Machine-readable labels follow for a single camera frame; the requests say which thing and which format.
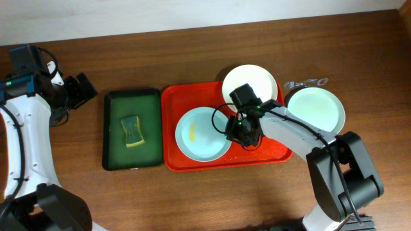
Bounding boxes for light blue plate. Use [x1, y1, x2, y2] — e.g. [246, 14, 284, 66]
[175, 107, 232, 162]

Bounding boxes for yellow green sponge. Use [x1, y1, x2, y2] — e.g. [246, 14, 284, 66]
[121, 115, 145, 148]

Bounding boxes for pale green plate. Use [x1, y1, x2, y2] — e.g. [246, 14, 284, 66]
[286, 87, 345, 133]

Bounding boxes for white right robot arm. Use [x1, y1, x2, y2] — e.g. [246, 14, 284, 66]
[224, 98, 384, 231]

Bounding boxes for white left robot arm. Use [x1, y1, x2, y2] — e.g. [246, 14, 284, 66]
[1, 72, 102, 230]

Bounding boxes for dark green tray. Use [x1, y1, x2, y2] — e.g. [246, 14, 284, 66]
[102, 88, 163, 171]

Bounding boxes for red plastic tray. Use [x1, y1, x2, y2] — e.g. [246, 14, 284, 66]
[161, 81, 293, 172]

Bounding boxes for cream white plate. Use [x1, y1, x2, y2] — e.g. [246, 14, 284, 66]
[222, 64, 279, 103]

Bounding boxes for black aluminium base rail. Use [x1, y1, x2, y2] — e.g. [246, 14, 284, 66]
[265, 215, 376, 231]

